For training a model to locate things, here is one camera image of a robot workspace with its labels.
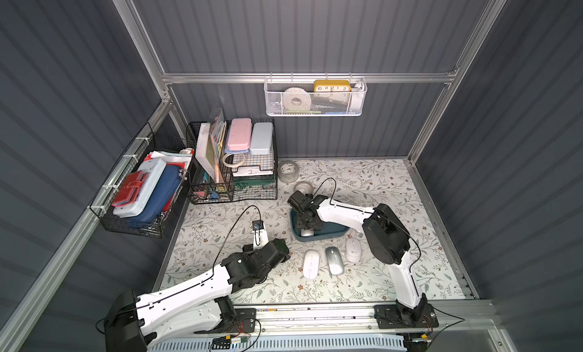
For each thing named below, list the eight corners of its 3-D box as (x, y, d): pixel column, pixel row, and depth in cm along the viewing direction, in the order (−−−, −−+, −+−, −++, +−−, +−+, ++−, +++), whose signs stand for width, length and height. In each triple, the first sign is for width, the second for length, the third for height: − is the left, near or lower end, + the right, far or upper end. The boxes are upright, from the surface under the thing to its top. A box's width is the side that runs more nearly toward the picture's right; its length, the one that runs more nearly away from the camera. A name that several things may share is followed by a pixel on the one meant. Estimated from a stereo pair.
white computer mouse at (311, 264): (303, 279, 84) (303, 277, 82) (302, 252, 91) (303, 249, 88) (320, 279, 84) (321, 277, 82) (318, 252, 91) (319, 249, 88)
